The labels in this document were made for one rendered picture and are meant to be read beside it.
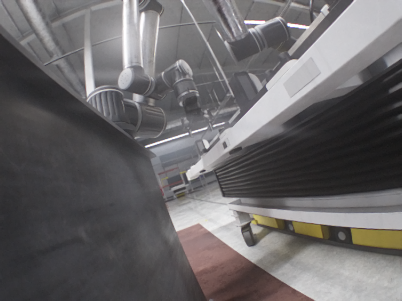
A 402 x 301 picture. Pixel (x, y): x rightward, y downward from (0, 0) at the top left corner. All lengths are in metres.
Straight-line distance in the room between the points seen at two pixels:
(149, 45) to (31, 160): 1.08
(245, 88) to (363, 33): 0.48
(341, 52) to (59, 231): 0.46
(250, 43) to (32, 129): 0.73
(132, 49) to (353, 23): 0.88
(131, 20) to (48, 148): 0.93
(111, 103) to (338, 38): 0.83
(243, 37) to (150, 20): 0.77
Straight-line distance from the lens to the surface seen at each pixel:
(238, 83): 0.68
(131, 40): 1.01
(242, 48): 0.77
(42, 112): 0.30
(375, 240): 1.06
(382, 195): 0.72
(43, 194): 0.25
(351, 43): 0.32
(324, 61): 0.35
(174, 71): 0.91
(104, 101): 0.89
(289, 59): 0.42
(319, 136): 0.79
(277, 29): 0.81
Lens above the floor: 0.69
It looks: 9 degrees up
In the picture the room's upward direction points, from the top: 21 degrees counter-clockwise
